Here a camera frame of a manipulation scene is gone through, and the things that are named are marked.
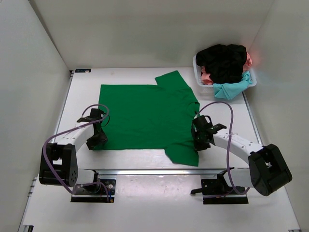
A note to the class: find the aluminium table rail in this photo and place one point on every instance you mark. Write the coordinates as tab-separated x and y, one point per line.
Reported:
198	171

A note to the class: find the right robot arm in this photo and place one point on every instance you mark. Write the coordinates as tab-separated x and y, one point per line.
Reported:
267	170

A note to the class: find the white plastic basket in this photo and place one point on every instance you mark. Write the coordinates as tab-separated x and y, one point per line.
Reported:
208	89

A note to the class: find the pink t shirt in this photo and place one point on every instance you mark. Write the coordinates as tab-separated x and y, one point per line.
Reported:
205	77

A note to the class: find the green t shirt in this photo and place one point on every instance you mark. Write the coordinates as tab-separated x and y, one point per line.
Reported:
152	117

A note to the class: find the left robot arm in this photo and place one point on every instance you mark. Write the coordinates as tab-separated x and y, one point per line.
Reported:
59	164

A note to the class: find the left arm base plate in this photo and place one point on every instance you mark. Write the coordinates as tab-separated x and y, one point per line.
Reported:
98	193

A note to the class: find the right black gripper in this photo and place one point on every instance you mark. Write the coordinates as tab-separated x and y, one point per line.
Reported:
198	147

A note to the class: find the teal t shirt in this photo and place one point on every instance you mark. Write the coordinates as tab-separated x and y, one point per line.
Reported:
229	91

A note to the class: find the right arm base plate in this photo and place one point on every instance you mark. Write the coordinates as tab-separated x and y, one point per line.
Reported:
215	191

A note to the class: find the black t shirt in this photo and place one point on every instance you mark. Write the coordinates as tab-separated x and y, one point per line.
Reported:
224	63

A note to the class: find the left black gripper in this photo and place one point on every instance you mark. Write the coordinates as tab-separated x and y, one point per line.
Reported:
102	139

